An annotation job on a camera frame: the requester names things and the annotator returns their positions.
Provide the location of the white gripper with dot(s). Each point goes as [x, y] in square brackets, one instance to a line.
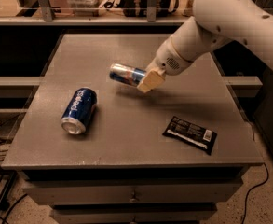
[166, 59]

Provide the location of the silver blue redbull can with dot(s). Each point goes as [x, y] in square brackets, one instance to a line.
[126, 74]

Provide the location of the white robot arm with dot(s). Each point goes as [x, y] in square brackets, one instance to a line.
[213, 24]

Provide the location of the blue pepsi can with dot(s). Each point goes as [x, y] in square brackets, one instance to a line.
[78, 113]

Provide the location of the black snack packet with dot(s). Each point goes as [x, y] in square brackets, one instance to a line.
[192, 134]

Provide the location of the black backpack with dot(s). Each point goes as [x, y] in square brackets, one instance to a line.
[139, 8]

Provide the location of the grey upper drawer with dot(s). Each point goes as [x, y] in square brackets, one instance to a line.
[136, 191]

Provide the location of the grey drawer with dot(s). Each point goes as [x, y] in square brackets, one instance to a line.
[136, 191]
[163, 213]

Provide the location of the grey lower drawer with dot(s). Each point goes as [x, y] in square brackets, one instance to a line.
[163, 213]

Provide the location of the grey metal shelf rail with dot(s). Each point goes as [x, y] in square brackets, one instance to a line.
[57, 12]

